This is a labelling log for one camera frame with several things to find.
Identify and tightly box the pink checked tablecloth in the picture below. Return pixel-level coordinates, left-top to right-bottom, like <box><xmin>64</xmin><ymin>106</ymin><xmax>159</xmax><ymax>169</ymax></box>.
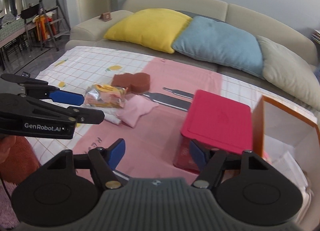
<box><xmin>23</xmin><ymin>46</ymin><xmax>318</xmax><ymax>221</ymax></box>

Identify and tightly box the orange white cardboard box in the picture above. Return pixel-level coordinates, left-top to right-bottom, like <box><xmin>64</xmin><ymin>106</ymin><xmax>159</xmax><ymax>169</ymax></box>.
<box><xmin>252</xmin><ymin>96</ymin><xmax>319</xmax><ymax>213</ymax></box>

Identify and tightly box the red fuzzy stool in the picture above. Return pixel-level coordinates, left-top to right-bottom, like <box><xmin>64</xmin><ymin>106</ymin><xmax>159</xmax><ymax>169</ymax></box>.
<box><xmin>0</xmin><ymin>136</ymin><xmax>41</xmax><ymax>184</ymax></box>

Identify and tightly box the small brown frame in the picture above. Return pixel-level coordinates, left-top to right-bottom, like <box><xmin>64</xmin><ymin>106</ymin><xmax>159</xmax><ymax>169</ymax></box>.
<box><xmin>100</xmin><ymin>12</ymin><xmax>112</xmax><ymax>22</ymax></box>

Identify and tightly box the yellow pillow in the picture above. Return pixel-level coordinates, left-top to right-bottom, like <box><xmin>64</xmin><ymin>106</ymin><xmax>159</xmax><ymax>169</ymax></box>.
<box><xmin>104</xmin><ymin>8</ymin><xmax>193</xmax><ymax>54</ymax></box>

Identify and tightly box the red lidded storage box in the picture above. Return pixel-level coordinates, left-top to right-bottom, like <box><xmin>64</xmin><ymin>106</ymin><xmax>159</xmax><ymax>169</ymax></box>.
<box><xmin>173</xmin><ymin>90</ymin><xmax>253</xmax><ymax>173</ymax></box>

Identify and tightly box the white fluffy cloth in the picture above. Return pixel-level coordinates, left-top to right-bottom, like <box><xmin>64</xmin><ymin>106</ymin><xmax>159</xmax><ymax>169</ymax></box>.
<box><xmin>101</xmin><ymin>108</ymin><xmax>121</xmax><ymax>125</ymax></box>

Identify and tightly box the pink cloth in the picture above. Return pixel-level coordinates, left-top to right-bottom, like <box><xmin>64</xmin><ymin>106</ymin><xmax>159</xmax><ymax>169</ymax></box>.
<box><xmin>117</xmin><ymin>94</ymin><xmax>159</xmax><ymax>128</ymax></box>

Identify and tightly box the yellow foil snack packet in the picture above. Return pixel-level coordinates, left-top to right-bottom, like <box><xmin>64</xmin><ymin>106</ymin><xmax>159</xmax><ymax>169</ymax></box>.
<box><xmin>84</xmin><ymin>84</ymin><xmax>127</xmax><ymax>108</ymax></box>

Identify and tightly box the beige fabric sofa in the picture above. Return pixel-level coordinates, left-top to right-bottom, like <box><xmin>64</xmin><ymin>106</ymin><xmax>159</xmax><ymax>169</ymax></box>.
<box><xmin>65</xmin><ymin>0</ymin><xmax>319</xmax><ymax>68</ymax></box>

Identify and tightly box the black step ladder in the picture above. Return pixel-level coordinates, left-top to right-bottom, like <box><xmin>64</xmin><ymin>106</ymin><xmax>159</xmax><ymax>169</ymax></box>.
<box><xmin>39</xmin><ymin>0</ymin><xmax>71</xmax><ymax>52</ymax></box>

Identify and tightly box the beige grey pillow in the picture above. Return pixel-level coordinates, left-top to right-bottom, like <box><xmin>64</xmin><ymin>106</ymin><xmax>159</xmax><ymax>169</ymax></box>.
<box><xmin>257</xmin><ymin>36</ymin><xmax>319</xmax><ymax>110</ymax></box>

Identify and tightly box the brown sponge block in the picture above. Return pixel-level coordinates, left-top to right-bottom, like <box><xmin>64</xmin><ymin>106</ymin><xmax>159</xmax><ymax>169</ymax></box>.
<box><xmin>111</xmin><ymin>72</ymin><xmax>150</xmax><ymax>94</ymax></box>

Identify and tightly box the blue pillow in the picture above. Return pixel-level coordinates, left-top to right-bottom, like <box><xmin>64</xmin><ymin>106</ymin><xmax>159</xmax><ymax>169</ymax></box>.
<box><xmin>171</xmin><ymin>16</ymin><xmax>263</xmax><ymax>78</ymax></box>

